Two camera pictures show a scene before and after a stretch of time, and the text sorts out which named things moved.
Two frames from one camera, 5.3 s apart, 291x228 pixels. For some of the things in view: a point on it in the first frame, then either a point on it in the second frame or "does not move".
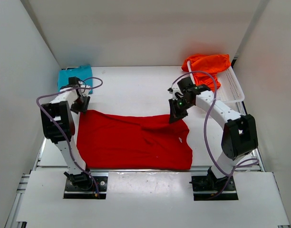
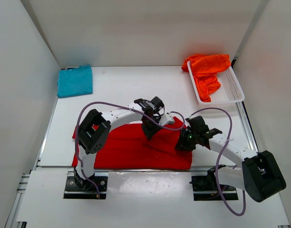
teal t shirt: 84,72 does not move
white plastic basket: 229,90 does not move
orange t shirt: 212,63 does not move
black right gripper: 177,112 to 183,141
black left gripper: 82,104 to 149,128
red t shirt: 133,141 does not move
